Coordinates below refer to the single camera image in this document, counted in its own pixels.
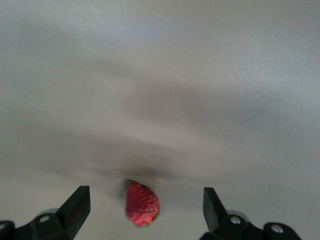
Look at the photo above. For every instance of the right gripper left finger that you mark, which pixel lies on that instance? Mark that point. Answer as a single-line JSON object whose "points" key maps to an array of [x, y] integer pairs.
{"points": [[75, 212]]}

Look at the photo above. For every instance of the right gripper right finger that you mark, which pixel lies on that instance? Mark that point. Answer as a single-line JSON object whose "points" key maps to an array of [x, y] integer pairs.
{"points": [[213, 212]]}

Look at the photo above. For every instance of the red strawberry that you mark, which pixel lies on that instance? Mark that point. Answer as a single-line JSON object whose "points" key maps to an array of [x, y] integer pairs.
{"points": [[141, 205]]}

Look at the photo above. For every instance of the large table cover sheet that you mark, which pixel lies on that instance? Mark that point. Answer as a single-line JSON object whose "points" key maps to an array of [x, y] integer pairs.
{"points": [[160, 75]]}

